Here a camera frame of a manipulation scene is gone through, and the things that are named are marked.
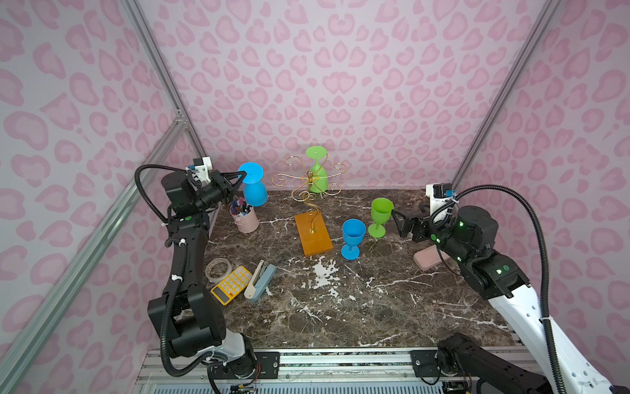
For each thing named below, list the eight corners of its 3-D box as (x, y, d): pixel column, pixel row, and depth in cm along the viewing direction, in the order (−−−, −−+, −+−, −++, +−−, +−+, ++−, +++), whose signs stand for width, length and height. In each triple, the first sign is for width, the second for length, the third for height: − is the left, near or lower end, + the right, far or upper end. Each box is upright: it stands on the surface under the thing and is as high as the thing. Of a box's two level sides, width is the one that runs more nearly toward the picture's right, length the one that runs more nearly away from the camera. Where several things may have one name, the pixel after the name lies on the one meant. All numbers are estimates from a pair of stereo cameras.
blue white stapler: (245, 299, 88) (242, 295, 85) (263, 264, 97) (261, 259, 94) (260, 304, 87) (258, 301, 84) (277, 268, 96) (276, 263, 93)
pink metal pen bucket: (234, 230, 108) (225, 211, 97) (243, 219, 112) (235, 200, 101) (251, 237, 106) (243, 218, 95) (259, 225, 109) (252, 206, 99)
